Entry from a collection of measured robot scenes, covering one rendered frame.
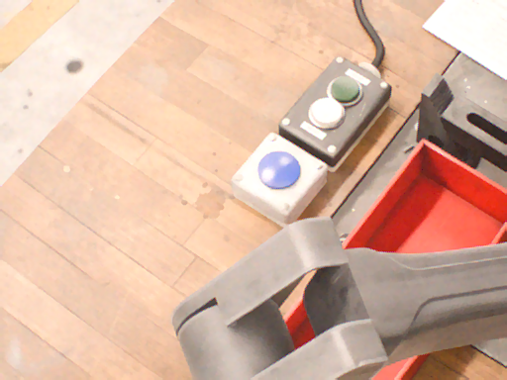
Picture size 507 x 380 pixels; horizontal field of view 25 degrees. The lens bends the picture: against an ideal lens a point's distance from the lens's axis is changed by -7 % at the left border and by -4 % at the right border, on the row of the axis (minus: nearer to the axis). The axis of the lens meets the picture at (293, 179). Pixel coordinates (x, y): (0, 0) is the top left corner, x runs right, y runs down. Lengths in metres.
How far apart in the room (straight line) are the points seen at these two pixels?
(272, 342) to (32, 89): 1.78
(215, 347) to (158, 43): 0.67
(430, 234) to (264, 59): 0.26
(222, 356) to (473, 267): 0.15
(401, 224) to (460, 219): 0.06
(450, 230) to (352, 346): 0.55
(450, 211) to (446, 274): 0.50
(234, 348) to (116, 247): 0.51
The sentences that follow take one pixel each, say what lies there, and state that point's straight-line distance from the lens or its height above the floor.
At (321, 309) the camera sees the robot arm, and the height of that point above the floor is 1.31.
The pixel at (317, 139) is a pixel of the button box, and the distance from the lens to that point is 1.15.
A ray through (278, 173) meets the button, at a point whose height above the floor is 0.94.
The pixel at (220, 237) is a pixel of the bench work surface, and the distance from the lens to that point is 1.14.
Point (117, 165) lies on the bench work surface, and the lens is 1.19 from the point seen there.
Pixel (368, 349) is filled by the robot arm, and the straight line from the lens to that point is 0.60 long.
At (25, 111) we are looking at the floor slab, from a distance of 2.36.
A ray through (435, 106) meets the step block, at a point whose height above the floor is 0.98.
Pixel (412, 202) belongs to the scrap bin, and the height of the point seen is 0.91.
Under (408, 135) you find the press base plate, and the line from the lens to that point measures 1.19.
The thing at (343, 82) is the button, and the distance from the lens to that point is 1.18.
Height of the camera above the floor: 1.91
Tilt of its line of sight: 60 degrees down
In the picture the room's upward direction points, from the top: 2 degrees counter-clockwise
